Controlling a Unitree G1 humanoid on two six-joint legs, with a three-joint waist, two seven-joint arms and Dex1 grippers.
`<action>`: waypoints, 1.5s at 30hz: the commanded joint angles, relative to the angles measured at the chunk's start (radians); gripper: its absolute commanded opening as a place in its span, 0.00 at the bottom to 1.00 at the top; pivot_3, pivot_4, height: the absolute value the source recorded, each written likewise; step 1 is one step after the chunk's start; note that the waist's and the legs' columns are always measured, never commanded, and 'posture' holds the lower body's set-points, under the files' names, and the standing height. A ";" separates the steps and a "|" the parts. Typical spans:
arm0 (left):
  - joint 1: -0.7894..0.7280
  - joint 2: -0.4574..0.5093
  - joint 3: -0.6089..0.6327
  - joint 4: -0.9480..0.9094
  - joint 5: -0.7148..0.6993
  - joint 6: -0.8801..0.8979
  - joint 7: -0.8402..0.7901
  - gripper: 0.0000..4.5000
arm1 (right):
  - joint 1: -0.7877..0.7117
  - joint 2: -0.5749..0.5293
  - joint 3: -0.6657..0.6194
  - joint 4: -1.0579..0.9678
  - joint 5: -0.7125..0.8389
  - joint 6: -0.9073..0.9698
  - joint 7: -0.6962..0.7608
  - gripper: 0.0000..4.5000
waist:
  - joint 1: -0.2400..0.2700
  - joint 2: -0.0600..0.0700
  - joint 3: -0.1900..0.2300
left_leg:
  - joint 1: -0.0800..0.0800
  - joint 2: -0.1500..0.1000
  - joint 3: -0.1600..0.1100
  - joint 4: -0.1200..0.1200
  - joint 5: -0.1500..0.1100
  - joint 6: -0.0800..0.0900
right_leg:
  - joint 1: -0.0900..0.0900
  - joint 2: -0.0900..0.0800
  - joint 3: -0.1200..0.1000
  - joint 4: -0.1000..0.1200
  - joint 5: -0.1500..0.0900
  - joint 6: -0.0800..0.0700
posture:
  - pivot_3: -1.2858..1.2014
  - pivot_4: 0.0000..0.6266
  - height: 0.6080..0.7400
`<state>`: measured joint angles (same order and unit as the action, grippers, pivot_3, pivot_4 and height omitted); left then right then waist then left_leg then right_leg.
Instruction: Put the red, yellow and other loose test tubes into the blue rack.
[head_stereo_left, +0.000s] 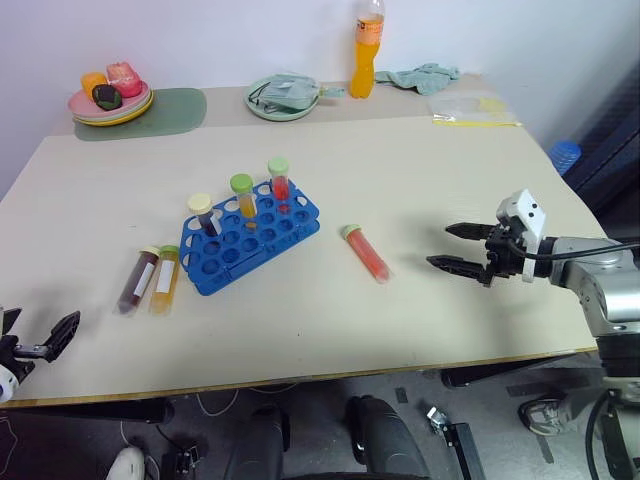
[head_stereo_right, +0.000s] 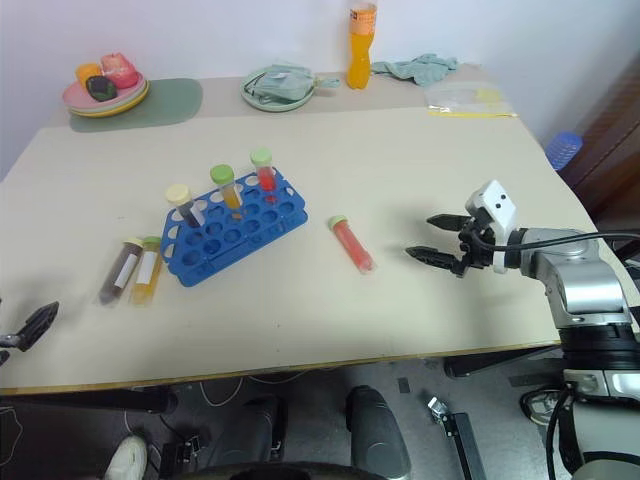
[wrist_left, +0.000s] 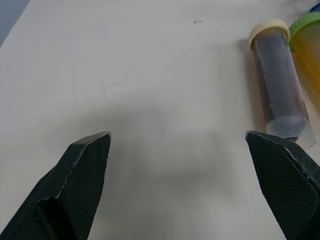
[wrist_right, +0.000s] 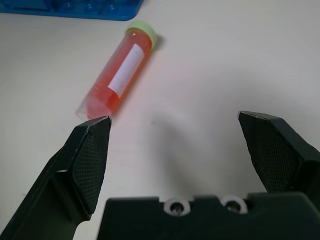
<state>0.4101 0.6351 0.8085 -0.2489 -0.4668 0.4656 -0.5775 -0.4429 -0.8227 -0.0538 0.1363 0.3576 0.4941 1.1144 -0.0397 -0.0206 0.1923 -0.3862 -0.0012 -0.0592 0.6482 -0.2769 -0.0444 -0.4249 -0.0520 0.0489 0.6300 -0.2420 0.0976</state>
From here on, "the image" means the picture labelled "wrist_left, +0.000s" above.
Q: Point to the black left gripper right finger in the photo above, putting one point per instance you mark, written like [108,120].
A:
[285,185]

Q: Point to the green-capped yellow tube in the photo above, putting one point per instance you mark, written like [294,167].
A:
[309,50]

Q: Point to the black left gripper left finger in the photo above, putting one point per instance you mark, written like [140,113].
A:
[75,185]

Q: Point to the cream-capped dark tube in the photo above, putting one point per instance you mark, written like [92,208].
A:
[280,82]

